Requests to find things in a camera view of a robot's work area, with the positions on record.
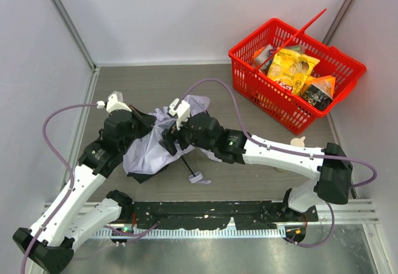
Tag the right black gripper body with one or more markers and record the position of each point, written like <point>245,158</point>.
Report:
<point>170,140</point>

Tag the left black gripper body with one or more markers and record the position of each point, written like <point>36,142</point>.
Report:
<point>142,120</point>

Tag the lavender folding umbrella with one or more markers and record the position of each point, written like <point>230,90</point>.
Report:
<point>146,157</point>

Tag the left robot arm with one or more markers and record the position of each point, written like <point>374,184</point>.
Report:
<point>53,239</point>

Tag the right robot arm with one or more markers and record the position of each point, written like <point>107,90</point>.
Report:
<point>327,170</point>

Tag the orange snack packet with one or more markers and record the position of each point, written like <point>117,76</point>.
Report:
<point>260,56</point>

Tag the pale yellow bottle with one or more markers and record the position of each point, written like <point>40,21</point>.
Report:
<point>296,142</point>

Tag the red plastic shopping basket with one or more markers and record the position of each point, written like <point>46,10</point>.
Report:
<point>290,111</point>

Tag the yellow chips bag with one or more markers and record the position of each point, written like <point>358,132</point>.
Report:
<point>290,69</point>

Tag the black and orange snack bag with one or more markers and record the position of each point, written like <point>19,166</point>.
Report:
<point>319,91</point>

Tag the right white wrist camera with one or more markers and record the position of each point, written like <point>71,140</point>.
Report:
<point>180,110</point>

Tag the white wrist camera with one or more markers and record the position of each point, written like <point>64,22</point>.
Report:
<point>114,102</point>
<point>180,110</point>

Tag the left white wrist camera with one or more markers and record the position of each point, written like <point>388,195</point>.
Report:
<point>114,102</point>

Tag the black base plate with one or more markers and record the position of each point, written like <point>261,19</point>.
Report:
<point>212,215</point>

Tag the slotted cable duct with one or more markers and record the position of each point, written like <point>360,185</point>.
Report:
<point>228,233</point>

